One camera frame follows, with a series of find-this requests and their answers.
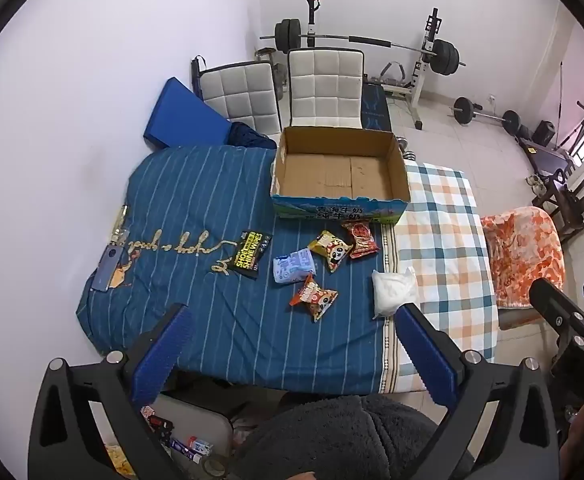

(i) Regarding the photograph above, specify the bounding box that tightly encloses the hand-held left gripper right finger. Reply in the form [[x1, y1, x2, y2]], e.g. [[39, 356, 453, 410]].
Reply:
[[396, 302, 558, 480]]

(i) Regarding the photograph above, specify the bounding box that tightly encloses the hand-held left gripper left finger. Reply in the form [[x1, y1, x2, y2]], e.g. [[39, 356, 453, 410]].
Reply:
[[26, 302, 195, 480]]

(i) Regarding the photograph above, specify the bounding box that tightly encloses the white plastic bag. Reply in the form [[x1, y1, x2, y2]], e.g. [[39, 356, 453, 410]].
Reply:
[[371, 266, 419, 320]]

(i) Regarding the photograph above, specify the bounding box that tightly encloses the orange panda snack packet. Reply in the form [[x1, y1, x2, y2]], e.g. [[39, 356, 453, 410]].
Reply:
[[290, 274, 339, 323]]

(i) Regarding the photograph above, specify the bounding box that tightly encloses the black wipes packet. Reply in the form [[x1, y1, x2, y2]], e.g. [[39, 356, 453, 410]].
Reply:
[[233, 230, 274, 280]]

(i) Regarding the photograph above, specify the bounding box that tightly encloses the red snack packet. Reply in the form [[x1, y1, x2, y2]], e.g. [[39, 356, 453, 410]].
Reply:
[[342, 220, 380, 260]]

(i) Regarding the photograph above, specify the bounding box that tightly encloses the yellow panda snack packet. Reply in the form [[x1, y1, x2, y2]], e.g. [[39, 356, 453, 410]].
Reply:
[[308, 230, 355, 273]]

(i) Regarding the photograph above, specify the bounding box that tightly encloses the light blue tissue pack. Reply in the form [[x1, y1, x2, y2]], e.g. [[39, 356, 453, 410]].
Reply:
[[273, 248, 315, 286]]

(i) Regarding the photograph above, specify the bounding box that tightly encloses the cardboard box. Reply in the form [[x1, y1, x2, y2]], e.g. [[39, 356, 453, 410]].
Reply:
[[270, 126, 411, 225]]

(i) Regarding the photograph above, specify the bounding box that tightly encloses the person's right forearm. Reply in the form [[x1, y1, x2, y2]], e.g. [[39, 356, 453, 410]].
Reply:
[[569, 407, 584, 466]]

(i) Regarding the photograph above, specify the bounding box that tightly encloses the orange floral blanket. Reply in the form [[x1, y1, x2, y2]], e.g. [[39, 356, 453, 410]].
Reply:
[[479, 206, 566, 311]]

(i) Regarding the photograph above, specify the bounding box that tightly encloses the dark wooden chair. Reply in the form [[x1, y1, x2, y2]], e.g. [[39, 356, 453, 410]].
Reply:
[[539, 160, 584, 241]]

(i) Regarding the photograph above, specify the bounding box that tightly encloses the blue smartphone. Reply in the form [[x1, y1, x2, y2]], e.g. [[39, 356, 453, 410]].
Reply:
[[92, 246, 122, 293]]

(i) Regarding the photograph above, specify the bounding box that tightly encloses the person's grey fleece clothing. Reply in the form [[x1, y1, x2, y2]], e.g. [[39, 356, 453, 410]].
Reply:
[[232, 395, 473, 480]]

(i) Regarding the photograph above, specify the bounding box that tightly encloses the plaid bed sheet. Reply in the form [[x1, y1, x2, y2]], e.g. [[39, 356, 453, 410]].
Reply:
[[382, 161, 500, 393]]

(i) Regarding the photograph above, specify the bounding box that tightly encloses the black exercise machine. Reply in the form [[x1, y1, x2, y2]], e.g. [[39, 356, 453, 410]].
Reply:
[[519, 100, 584, 171]]

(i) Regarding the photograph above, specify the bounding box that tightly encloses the blue striped blanket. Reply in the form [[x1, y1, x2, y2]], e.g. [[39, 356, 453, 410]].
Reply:
[[76, 146, 397, 393]]

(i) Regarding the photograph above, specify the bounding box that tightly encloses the black speaker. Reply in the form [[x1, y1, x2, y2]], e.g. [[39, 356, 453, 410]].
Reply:
[[532, 120, 555, 145]]

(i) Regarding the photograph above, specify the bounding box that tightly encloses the short barbell with black plates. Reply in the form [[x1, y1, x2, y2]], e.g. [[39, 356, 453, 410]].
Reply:
[[453, 97, 522, 136]]

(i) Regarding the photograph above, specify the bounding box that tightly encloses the dark blue cloth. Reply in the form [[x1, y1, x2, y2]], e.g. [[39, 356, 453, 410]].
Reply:
[[229, 122, 277, 150]]

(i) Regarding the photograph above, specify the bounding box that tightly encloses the blue foam mat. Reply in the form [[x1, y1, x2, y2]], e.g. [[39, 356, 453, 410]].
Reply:
[[143, 77, 233, 150]]

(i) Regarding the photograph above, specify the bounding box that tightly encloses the black weight bench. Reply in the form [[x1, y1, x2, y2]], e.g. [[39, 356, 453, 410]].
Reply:
[[362, 82, 393, 133]]

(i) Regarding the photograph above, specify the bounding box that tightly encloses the white barbell rack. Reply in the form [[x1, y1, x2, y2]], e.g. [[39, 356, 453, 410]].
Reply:
[[304, 0, 443, 131]]

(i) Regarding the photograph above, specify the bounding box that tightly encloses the left white padded chair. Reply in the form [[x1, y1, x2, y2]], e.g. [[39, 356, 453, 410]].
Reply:
[[198, 61, 283, 136]]

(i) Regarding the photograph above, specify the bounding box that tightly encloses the white padded chair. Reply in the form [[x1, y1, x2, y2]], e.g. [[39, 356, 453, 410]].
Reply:
[[287, 48, 364, 131], [198, 61, 283, 136]]

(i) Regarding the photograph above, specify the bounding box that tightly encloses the racked barbell with black plates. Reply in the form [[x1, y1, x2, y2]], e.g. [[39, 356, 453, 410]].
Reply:
[[259, 19, 467, 75]]

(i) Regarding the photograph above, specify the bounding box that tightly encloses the right white padded chair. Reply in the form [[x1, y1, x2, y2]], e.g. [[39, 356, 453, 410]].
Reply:
[[287, 48, 364, 131]]

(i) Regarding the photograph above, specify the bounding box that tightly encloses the black folded frame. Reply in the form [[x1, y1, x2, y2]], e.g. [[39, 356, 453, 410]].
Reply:
[[190, 55, 207, 96]]

